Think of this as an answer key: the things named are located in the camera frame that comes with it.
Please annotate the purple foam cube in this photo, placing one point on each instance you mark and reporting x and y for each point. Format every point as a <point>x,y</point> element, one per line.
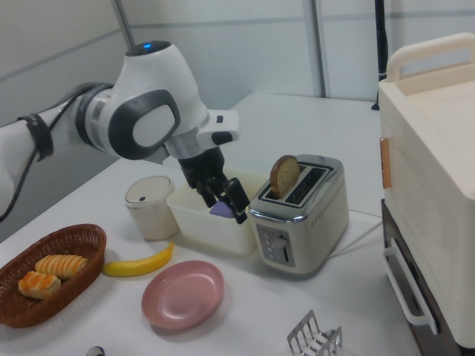
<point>221,212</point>

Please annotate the yellow toy banana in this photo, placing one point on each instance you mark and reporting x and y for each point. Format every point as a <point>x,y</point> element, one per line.
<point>137,267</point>

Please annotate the white plastic container box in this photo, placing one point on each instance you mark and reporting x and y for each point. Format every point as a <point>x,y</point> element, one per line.
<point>208,231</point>

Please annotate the cream lidded canister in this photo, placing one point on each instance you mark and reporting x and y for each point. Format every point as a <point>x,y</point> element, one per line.
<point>148,217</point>

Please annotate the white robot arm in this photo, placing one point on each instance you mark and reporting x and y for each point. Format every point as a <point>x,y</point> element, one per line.
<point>148,92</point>

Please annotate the orange glazed bread roll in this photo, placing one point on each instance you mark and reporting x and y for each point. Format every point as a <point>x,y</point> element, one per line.
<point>39,285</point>

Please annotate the striped bread roll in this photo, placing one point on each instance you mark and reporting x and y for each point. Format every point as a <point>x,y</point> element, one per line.
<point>61,265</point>

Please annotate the cream and chrome toaster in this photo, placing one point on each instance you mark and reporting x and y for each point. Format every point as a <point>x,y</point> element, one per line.
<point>319,230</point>

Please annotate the brown bread slice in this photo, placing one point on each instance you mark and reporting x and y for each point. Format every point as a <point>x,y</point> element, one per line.
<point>284,174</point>

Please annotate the pink plate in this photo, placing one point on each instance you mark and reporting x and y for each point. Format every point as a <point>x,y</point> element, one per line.
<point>182,296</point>

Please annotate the brown wicker basket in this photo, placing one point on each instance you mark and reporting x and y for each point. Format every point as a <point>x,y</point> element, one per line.
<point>87,241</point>

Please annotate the black pole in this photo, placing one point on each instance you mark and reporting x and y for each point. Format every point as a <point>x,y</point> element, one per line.
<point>381,48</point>

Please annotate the cream toaster oven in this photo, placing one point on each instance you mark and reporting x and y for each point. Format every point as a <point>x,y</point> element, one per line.
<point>434,148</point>

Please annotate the metal toast rack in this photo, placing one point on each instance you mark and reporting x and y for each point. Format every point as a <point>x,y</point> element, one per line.
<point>311,339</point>

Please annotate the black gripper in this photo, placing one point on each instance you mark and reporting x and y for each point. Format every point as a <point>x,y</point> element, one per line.
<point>202,167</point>

